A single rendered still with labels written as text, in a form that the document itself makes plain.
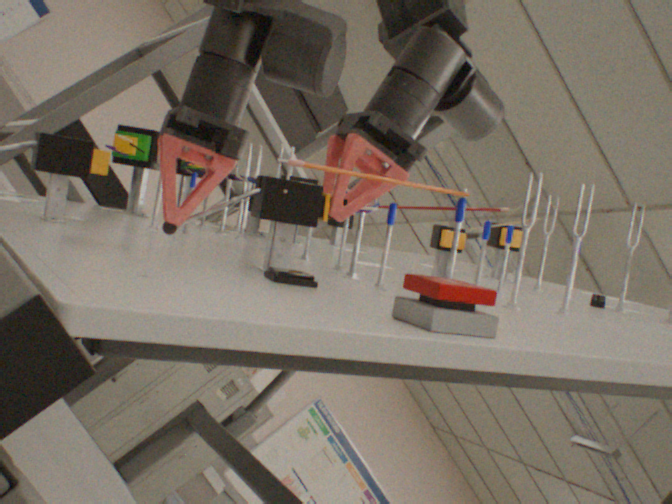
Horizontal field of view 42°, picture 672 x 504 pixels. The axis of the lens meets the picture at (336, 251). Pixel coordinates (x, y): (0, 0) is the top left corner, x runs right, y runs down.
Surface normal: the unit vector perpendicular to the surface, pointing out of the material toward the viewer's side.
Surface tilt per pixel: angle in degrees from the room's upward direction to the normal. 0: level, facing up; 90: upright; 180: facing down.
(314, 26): 141
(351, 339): 90
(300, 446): 89
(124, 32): 90
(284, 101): 90
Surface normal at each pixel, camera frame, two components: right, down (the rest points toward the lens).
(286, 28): -0.36, 0.43
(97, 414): 0.37, 0.02
